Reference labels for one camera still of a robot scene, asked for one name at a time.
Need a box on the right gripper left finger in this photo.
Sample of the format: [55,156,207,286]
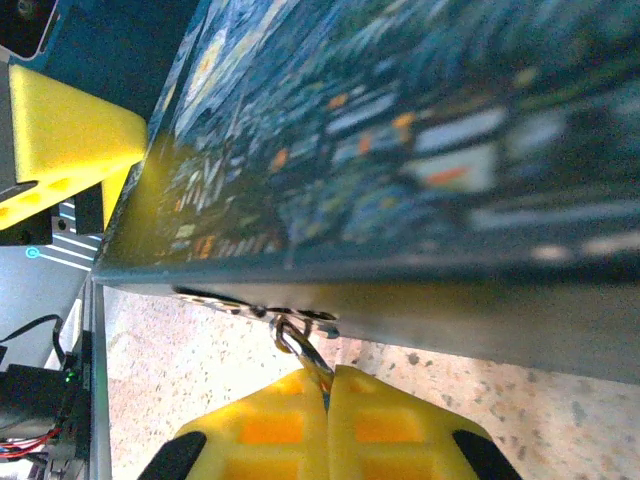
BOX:
[144,367,330,480]

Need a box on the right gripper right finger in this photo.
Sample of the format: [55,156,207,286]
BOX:
[328,364,524,480]

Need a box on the thin red wire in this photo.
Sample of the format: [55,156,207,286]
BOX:
[0,428,62,455]

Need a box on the long aluminium mounting rail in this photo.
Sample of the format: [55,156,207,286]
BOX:
[79,277,112,480]

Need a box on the thin black cable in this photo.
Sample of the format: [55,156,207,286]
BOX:
[0,313,69,366]

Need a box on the starry night print tin box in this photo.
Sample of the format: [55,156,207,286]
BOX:
[92,0,640,386]

